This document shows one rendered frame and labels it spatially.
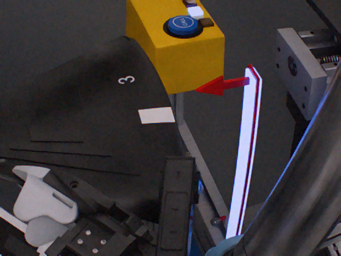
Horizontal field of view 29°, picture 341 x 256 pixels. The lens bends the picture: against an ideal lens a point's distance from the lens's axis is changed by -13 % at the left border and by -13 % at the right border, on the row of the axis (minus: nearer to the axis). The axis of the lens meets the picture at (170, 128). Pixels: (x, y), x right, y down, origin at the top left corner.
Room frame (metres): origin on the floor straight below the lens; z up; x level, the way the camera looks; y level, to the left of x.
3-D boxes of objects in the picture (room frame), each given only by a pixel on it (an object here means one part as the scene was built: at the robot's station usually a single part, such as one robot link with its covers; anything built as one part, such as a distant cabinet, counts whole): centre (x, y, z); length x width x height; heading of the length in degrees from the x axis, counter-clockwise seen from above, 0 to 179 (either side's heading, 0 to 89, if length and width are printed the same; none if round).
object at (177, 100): (0.86, 0.00, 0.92); 0.03 x 0.03 x 0.12; 19
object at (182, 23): (0.82, -0.02, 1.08); 0.04 x 0.04 x 0.02
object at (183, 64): (0.86, 0.00, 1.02); 0.16 x 0.10 x 0.11; 19
